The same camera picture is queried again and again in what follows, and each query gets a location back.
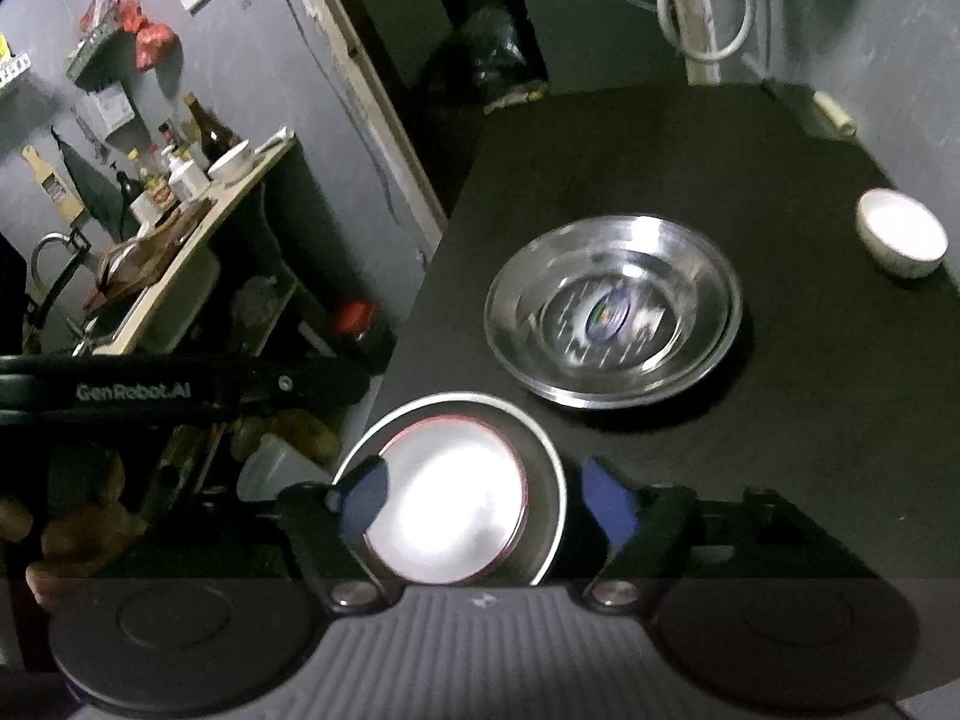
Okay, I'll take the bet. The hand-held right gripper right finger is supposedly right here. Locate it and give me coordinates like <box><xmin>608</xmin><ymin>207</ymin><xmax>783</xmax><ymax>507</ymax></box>
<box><xmin>581</xmin><ymin>457</ymin><xmax>878</xmax><ymax>612</ymax></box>

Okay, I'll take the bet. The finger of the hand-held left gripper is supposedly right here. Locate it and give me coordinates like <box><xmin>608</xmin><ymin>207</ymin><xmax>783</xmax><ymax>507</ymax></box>
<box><xmin>240</xmin><ymin>358</ymin><xmax>371</xmax><ymax>418</ymax></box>

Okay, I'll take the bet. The white plastic bottle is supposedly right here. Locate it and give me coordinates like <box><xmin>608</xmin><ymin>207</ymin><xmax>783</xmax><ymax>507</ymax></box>
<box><xmin>166</xmin><ymin>152</ymin><xmax>212</xmax><ymax>197</ymax></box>

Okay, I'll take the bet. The white ceramic bowl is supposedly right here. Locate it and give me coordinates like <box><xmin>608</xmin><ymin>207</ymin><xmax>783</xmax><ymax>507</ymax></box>
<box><xmin>206</xmin><ymin>139</ymin><xmax>254</xmax><ymax>182</ymax></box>
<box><xmin>366</xmin><ymin>415</ymin><xmax>531</xmax><ymax>584</ymax></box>
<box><xmin>856</xmin><ymin>188</ymin><xmax>950</xmax><ymax>281</ymax></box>

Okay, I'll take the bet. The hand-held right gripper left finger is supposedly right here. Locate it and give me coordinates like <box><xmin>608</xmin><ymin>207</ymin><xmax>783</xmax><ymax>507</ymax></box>
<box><xmin>277</xmin><ymin>457</ymin><xmax>391</xmax><ymax>611</ymax></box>

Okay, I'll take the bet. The black wall cable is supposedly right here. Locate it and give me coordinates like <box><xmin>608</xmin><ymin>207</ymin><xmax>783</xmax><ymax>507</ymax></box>
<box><xmin>259</xmin><ymin>0</ymin><xmax>402</xmax><ymax>226</ymax></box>

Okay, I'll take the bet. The person's left hand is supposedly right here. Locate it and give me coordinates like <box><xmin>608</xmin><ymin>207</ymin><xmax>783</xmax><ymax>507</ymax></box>
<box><xmin>0</xmin><ymin>448</ymin><xmax>145</xmax><ymax>605</ymax></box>

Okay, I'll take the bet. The black plastic bag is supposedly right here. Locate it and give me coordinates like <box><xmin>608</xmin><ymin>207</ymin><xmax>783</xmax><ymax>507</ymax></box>
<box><xmin>439</xmin><ymin>6</ymin><xmax>550</xmax><ymax>115</ymax></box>

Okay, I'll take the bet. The small steel bowl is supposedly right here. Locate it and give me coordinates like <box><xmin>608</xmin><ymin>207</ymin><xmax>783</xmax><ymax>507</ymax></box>
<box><xmin>328</xmin><ymin>390</ymin><xmax>569</xmax><ymax>587</ymax></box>

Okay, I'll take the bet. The red label condiment jar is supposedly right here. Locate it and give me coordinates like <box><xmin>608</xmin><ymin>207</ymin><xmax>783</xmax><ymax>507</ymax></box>
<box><xmin>130</xmin><ymin>180</ymin><xmax>181</xmax><ymax>227</ymax></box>

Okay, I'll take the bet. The grey wall shelf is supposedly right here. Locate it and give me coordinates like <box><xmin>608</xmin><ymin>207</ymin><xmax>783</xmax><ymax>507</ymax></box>
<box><xmin>66</xmin><ymin>11</ymin><xmax>125</xmax><ymax>87</ymax></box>

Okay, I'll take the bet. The dark glass bottle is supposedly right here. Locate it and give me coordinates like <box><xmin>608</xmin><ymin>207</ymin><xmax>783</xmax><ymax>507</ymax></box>
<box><xmin>183</xmin><ymin>92</ymin><xmax>235</xmax><ymax>166</ymax></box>

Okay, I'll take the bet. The white plastic container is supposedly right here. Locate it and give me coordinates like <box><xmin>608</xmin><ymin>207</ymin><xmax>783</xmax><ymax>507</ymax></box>
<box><xmin>237</xmin><ymin>431</ymin><xmax>336</xmax><ymax>505</ymax></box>

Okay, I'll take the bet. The metal faucet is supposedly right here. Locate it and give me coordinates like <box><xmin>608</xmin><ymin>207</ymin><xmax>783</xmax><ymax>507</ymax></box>
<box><xmin>28</xmin><ymin>231</ymin><xmax>95</xmax><ymax>331</ymax></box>

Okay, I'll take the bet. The cream roll on table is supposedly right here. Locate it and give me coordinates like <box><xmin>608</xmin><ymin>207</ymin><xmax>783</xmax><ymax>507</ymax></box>
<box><xmin>759</xmin><ymin>77</ymin><xmax>858</xmax><ymax>140</ymax></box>

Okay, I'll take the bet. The wooden cutting board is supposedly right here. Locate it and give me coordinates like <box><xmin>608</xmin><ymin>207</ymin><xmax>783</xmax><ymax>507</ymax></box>
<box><xmin>94</xmin><ymin>199</ymin><xmax>215</xmax><ymax>293</ymax></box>

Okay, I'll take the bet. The red-capped dark bottle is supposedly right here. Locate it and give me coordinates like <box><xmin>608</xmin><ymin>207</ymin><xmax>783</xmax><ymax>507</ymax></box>
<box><xmin>332</xmin><ymin>300</ymin><xmax>397</xmax><ymax>377</ymax></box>

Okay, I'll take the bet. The wooden counter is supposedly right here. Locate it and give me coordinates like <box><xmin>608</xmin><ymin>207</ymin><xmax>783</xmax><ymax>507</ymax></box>
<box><xmin>71</xmin><ymin>133</ymin><xmax>297</xmax><ymax>357</ymax></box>

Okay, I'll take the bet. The large steel basin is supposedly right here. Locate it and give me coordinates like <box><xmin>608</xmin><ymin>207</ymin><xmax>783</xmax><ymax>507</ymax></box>
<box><xmin>484</xmin><ymin>214</ymin><xmax>744</xmax><ymax>411</ymax></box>

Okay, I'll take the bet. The dark cabinet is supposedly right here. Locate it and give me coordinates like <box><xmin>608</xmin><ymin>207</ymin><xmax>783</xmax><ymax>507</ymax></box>
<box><xmin>523</xmin><ymin>0</ymin><xmax>692</xmax><ymax>100</ymax></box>

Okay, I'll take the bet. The wooden paddle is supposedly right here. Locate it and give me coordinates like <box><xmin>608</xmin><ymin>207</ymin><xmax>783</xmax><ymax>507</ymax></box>
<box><xmin>20</xmin><ymin>145</ymin><xmax>89</xmax><ymax>227</ymax></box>

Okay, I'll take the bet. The white hose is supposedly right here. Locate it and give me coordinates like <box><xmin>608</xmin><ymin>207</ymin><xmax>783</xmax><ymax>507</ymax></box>
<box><xmin>655</xmin><ymin>0</ymin><xmax>755</xmax><ymax>62</ymax></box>

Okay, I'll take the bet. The steel plate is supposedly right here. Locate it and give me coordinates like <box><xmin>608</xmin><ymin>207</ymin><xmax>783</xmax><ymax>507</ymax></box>
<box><xmin>487</xmin><ymin>216</ymin><xmax>740</xmax><ymax>395</ymax></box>

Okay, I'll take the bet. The cream door frame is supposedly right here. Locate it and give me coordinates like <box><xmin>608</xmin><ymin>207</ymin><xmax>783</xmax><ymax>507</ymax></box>
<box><xmin>289</xmin><ymin>0</ymin><xmax>451</xmax><ymax>241</ymax></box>

